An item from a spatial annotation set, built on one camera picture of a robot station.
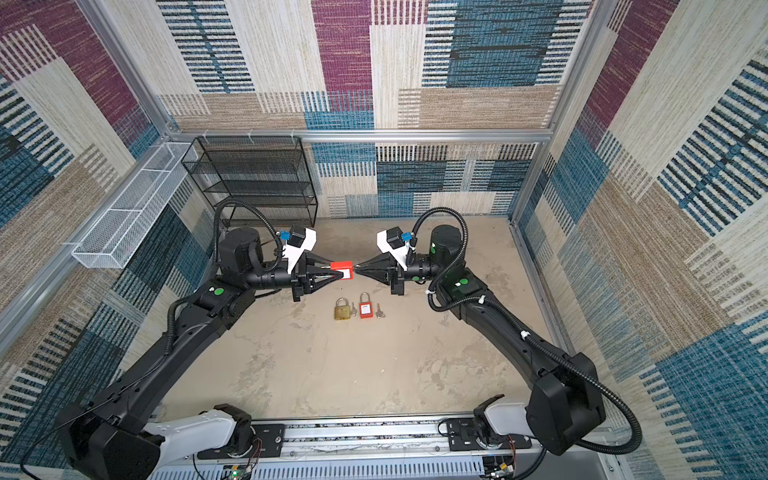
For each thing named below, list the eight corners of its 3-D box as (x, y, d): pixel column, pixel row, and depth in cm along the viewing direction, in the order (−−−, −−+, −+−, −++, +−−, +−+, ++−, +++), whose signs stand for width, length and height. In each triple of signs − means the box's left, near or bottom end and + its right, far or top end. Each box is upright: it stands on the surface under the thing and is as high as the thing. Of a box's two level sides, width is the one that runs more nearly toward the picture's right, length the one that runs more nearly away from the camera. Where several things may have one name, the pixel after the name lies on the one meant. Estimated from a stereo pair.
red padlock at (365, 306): (359, 318, 96) (358, 315, 95) (360, 295, 101) (360, 292, 100) (372, 318, 96) (372, 315, 95) (373, 295, 101) (372, 292, 100)
